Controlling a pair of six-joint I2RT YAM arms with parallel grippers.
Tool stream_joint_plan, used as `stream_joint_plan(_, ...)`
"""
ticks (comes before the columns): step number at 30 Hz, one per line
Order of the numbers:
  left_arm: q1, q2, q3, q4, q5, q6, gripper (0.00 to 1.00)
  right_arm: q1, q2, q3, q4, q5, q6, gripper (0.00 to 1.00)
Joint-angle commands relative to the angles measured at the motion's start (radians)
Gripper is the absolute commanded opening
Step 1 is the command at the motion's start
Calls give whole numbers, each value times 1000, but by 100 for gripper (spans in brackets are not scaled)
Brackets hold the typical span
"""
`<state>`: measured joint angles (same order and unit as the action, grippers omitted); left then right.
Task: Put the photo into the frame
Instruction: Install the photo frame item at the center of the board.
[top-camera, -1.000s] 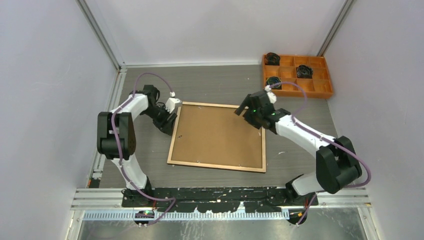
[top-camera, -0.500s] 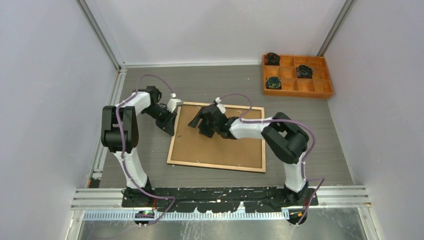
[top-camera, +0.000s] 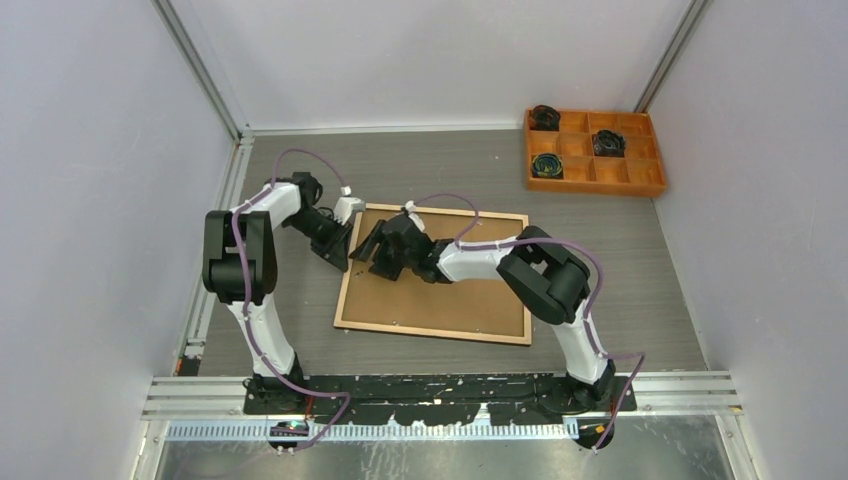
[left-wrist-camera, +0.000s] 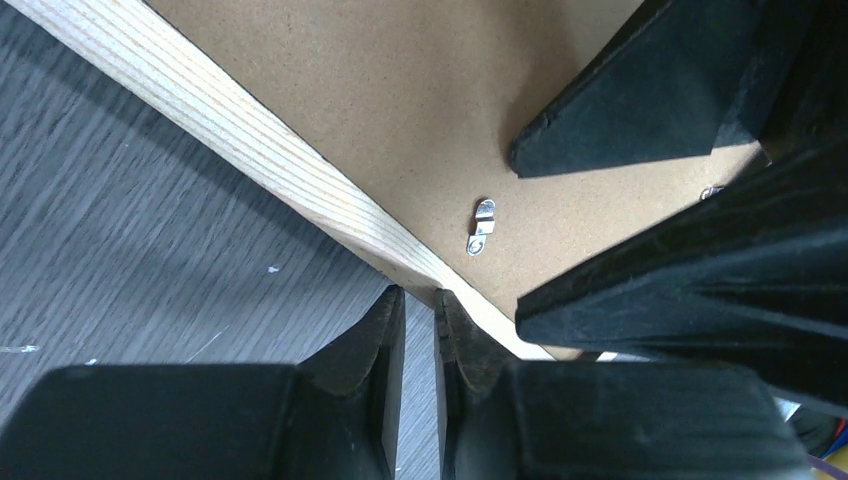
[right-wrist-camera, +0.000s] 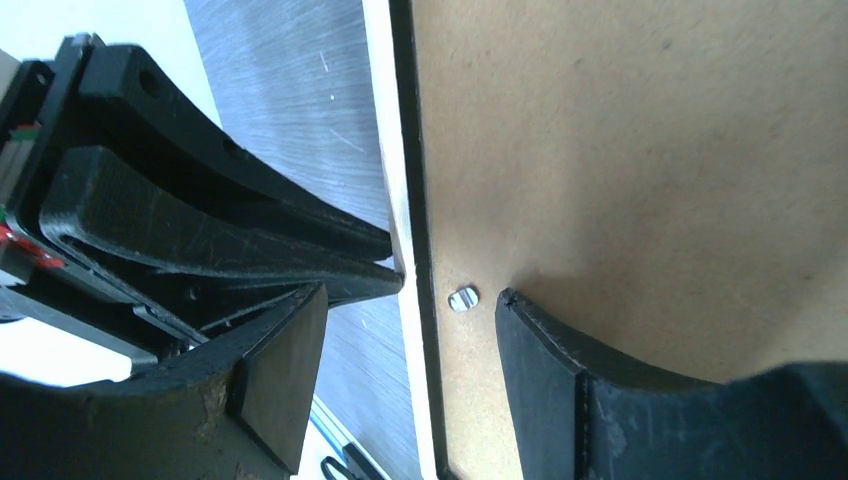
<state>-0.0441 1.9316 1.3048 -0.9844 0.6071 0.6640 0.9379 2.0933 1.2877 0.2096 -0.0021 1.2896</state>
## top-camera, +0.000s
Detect black green tape roll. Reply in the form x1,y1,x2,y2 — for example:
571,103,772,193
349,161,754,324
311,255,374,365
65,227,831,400
530,152,564,180

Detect brown backing board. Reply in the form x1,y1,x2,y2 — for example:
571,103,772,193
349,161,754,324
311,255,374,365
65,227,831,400
340,209,526,339

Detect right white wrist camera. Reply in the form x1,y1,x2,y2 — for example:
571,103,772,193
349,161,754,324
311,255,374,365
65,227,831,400
402,200,426,232

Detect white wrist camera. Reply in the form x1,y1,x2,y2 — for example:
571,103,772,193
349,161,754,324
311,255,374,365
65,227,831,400
402,200,426,232
332,185,366,225

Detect black tape roll middle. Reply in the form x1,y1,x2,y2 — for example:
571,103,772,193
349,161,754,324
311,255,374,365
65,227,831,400
592,129,627,158

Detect wooden picture frame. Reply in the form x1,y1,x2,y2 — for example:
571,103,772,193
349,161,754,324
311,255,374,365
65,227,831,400
332,202,534,348

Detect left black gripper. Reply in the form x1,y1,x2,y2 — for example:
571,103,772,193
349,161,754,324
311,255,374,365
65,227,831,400
286,210,354,272

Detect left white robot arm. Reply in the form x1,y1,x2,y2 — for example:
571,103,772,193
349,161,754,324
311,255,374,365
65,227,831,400
202,172,365,414

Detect black tape roll back left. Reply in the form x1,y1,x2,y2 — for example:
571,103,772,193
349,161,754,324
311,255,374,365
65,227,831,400
528,104,561,132

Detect orange compartment tray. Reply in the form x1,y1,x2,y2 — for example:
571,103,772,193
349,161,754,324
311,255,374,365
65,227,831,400
522,107,667,198

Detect aluminium front rail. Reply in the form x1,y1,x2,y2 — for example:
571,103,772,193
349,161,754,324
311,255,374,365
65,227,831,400
142,371,742,446

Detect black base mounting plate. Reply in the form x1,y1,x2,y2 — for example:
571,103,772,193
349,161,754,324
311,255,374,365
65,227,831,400
242,373,637,426

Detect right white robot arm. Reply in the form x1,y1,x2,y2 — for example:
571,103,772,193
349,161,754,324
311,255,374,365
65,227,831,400
349,211,616,411

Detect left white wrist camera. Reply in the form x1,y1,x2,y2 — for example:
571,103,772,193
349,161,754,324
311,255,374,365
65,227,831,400
332,185,366,225

